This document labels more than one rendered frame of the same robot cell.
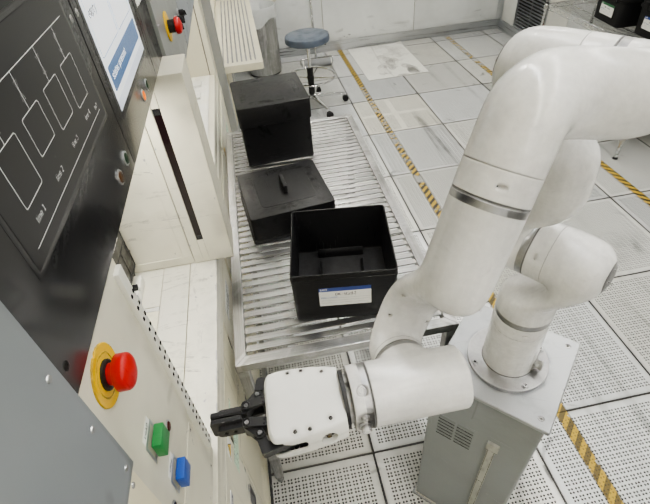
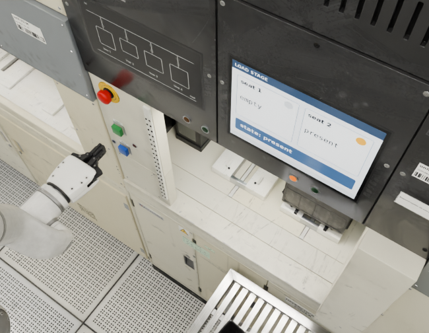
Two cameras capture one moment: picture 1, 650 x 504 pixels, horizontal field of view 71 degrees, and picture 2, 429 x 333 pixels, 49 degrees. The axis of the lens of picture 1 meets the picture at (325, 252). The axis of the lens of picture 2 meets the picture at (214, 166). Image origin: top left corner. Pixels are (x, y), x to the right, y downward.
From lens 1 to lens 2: 1.15 m
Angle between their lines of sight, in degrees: 72
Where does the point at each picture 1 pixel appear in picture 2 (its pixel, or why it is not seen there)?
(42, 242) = (101, 51)
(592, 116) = not seen: outside the picture
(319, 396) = (63, 178)
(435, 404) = not seen: hidden behind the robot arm
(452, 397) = not seen: hidden behind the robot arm
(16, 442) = (53, 38)
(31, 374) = (66, 43)
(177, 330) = (268, 236)
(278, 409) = (76, 163)
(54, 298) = (95, 58)
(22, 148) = (112, 38)
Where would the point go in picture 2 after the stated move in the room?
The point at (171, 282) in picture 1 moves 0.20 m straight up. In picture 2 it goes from (321, 259) to (334, 232)
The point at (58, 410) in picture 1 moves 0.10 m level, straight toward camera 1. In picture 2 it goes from (70, 56) to (28, 61)
